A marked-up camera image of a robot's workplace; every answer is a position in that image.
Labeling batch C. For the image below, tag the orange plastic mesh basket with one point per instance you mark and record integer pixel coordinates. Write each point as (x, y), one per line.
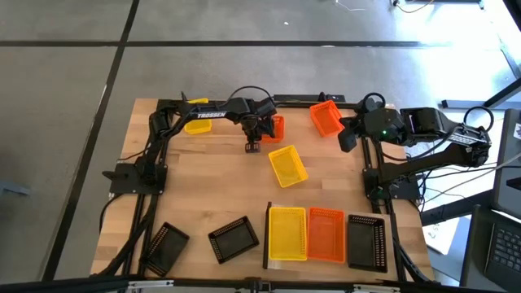
(278, 132)
(325, 118)
(326, 235)

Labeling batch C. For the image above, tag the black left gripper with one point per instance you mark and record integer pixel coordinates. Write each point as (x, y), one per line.
(258, 118)

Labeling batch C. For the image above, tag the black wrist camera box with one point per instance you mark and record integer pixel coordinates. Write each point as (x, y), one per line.
(348, 142)
(252, 147)

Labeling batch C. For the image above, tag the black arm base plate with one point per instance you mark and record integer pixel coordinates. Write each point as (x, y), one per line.
(122, 183)
(407, 191)

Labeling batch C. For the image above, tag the black table-level camera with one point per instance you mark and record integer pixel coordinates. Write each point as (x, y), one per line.
(253, 286)

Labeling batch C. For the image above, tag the white paper sheet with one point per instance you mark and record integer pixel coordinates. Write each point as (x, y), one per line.
(435, 238)

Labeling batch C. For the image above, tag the grey floor object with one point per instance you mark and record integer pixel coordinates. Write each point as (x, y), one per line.
(14, 189)

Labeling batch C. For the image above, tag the black laptop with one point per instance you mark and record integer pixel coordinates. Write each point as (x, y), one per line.
(504, 248)

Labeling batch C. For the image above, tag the black plastic mesh basket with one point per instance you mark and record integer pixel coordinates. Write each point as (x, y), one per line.
(234, 240)
(366, 244)
(167, 248)

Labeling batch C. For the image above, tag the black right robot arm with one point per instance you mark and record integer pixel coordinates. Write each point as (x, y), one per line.
(427, 122)

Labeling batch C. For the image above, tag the black stand leg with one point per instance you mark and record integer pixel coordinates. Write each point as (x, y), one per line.
(456, 104)
(447, 209)

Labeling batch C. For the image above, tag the silver aluminium bracket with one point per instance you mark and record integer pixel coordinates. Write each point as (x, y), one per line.
(150, 284)
(376, 289)

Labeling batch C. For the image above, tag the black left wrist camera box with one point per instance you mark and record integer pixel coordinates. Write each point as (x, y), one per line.
(252, 147)

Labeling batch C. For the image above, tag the black bar bracket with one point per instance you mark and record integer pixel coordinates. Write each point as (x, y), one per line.
(301, 97)

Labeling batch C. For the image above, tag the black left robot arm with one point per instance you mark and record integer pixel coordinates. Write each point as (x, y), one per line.
(211, 115)

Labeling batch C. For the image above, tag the yellow plastic mesh basket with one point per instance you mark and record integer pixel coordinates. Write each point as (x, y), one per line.
(287, 234)
(199, 127)
(288, 167)

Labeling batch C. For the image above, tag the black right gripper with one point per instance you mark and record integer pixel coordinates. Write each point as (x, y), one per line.
(382, 126)

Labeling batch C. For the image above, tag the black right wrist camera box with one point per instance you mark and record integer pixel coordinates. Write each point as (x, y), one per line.
(348, 142)

